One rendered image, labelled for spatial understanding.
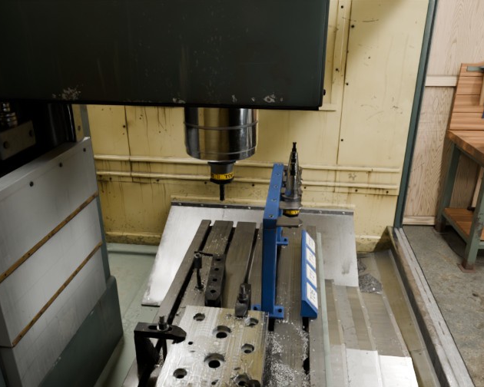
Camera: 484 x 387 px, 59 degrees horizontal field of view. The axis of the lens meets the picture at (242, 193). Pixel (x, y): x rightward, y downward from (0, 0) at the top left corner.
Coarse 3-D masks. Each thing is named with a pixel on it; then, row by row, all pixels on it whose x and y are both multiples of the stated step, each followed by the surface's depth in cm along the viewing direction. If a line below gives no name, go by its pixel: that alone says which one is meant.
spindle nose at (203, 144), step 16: (192, 112) 85; (208, 112) 83; (224, 112) 83; (240, 112) 84; (256, 112) 88; (192, 128) 86; (208, 128) 85; (224, 128) 84; (240, 128) 85; (256, 128) 90; (192, 144) 88; (208, 144) 86; (224, 144) 86; (240, 144) 87; (256, 144) 91; (208, 160) 88; (224, 160) 87
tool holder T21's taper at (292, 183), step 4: (288, 176) 130; (292, 176) 129; (296, 176) 129; (288, 180) 130; (292, 180) 129; (296, 180) 130; (288, 184) 130; (292, 184) 130; (296, 184) 130; (288, 188) 130; (292, 188) 130; (296, 188) 130; (288, 192) 131; (292, 192) 130; (296, 192) 130; (288, 196) 131; (292, 196) 130; (296, 196) 131
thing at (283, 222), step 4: (280, 220) 118; (284, 220) 118; (288, 220) 118; (292, 220) 118; (296, 220) 118; (300, 220) 118; (280, 224) 116; (284, 224) 116; (288, 224) 116; (292, 224) 116; (296, 224) 116; (300, 224) 116
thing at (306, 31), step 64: (0, 0) 76; (64, 0) 74; (128, 0) 73; (192, 0) 71; (256, 0) 70; (320, 0) 69; (0, 64) 80; (64, 64) 79; (128, 64) 77; (192, 64) 76; (256, 64) 74; (320, 64) 73
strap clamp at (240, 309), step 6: (240, 288) 118; (246, 288) 124; (240, 294) 118; (246, 294) 119; (240, 300) 118; (246, 300) 119; (240, 306) 117; (246, 306) 117; (240, 312) 116; (246, 312) 116
